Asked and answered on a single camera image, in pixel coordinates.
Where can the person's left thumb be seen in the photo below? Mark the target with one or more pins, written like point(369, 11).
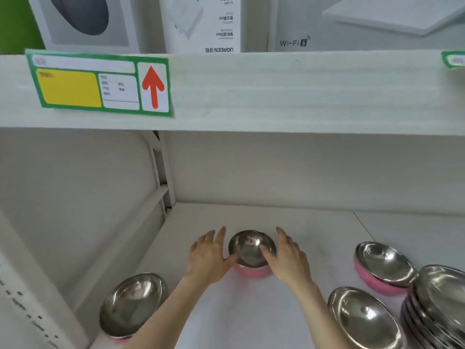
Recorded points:
point(232, 261)

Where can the white shelf beam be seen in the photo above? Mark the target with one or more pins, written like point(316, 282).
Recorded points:
point(276, 92)

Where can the person's left forearm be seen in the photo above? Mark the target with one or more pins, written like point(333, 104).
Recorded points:
point(169, 316)

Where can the person's right hand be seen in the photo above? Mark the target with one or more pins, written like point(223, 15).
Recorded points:
point(290, 263)

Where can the person's left little finger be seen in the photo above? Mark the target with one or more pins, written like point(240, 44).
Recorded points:
point(193, 250)

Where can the green yellow shelf label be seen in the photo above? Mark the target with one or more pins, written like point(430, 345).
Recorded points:
point(72, 87)

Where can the grey box with flat device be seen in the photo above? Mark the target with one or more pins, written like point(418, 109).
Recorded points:
point(363, 25)

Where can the white box with grey print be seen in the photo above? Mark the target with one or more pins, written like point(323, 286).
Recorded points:
point(203, 25)

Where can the pink steel bowl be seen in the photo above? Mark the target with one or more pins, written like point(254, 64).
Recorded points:
point(250, 250)
point(385, 267)
point(367, 321)
point(130, 305)

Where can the person's right forearm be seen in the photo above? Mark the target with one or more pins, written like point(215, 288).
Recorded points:
point(319, 316)

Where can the small green shelf label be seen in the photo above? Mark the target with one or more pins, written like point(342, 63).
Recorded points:
point(454, 59)

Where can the person's right thumb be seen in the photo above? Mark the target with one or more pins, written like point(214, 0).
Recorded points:
point(268, 255)

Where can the white printed carton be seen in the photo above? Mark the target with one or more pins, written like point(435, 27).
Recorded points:
point(25, 298)

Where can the white box with dark oval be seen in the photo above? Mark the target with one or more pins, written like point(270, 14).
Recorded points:
point(83, 21)

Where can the white shelf upright post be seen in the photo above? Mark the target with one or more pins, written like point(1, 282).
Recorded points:
point(161, 170)

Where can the person's left hand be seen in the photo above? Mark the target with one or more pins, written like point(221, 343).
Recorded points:
point(207, 259)

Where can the stack of steel bowls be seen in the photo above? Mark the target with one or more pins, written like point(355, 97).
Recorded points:
point(439, 305)

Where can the person's left middle finger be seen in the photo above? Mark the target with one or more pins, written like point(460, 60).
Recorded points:
point(209, 240)

